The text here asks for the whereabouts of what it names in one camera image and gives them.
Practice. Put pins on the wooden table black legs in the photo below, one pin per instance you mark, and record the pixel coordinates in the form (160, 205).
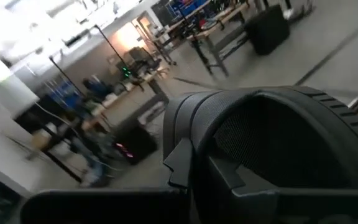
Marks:
(211, 34)
(126, 90)
(57, 133)

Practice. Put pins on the black computer tower red lights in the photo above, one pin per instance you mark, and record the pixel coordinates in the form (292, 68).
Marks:
(135, 140)

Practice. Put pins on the black metal pole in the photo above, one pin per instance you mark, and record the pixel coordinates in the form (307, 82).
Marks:
(110, 46)
(65, 76)

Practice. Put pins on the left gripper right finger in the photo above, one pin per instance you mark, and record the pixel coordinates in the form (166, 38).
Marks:
(228, 208)

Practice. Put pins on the black cube box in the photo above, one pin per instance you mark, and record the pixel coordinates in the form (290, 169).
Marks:
(267, 29)

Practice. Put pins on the blue storage bins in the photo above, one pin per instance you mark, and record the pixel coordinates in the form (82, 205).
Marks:
(62, 93)

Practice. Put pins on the black rubber slide sandal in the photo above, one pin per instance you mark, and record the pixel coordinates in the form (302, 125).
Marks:
(204, 115)

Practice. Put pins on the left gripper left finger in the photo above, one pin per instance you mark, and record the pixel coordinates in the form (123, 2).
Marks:
(104, 207)

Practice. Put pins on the device with green light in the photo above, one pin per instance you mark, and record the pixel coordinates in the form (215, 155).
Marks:
(126, 72)

